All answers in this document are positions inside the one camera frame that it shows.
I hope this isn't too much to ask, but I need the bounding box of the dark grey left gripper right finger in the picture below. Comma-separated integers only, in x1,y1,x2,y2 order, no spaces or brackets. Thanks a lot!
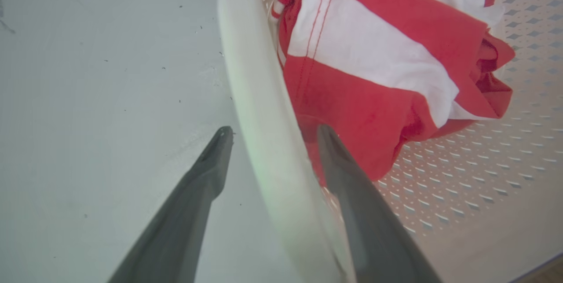
317,124,442,283

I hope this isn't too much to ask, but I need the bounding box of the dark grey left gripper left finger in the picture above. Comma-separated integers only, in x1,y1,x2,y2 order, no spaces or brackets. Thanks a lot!
107,126,234,283

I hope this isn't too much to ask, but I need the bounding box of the white perforated plastic laundry basket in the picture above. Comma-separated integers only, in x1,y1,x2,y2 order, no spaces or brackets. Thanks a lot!
217,0,563,283

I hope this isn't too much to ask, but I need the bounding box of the red and white striped garment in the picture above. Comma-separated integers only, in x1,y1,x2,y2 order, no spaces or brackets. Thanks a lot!
269,0,516,187

